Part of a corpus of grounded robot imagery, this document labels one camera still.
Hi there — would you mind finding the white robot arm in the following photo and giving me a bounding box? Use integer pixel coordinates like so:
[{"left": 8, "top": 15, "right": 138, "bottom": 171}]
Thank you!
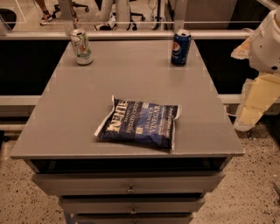
[{"left": 231, "top": 7, "right": 280, "bottom": 131}]

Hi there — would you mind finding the black office chair base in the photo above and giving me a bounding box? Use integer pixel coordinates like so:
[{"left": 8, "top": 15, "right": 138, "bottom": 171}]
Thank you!
[{"left": 52, "top": 2, "right": 89, "bottom": 18}]

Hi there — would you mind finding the white green 7up can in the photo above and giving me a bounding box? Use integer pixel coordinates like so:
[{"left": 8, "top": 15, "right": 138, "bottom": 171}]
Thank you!
[{"left": 70, "top": 28, "right": 93, "bottom": 66}]

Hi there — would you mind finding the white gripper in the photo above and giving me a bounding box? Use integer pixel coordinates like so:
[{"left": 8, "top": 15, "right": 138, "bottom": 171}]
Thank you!
[{"left": 231, "top": 18, "right": 280, "bottom": 131}]

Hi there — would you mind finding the blue potato chip bag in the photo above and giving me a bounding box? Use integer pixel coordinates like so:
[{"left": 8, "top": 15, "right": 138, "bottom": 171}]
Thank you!
[{"left": 94, "top": 96, "right": 181, "bottom": 150}]

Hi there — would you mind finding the middle grey drawer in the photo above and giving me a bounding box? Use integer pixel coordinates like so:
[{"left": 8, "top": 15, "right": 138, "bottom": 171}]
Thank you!
[{"left": 60, "top": 197, "right": 205, "bottom": 214}]

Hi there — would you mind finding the person's sneaker foot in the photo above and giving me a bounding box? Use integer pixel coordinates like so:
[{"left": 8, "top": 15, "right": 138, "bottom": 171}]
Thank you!
[{"left": 40, "top": 11, "right": 53, "bottom": 26}]

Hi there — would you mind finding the blue pepsi can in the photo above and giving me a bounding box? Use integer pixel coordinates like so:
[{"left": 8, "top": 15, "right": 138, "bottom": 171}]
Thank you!
[{"left": 171, "top": 30, "right": 191, "bottom": 66}]

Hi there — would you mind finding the grey drawer cabinet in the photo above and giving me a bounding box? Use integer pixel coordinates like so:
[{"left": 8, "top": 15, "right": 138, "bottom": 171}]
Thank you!
[{"left": 11, "top": 40, "right": 244, "bottom": 224}]

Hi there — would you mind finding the grey drawer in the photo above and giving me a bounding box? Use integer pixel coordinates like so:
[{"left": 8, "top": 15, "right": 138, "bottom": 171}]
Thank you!
[
  {"left": 76, "top": 213, "right": 193, "bottom": 224},
  {"left": 60, "top": 197, "right": 205, "bottom": 214},
  {"left": 32, "top": 171, "right": 225, "bottom": 196}
]

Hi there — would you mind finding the top grey drawer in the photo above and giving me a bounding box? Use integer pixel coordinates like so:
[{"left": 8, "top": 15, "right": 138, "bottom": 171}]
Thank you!
[{"left": 32, "top": 171, "right": 225, "bottom": 196}]

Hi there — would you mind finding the bottom grey drawer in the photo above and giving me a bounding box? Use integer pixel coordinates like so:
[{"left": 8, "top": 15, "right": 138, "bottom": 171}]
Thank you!
[{"left": 76, "top": 213, "right": 193, "bottom": 224}]

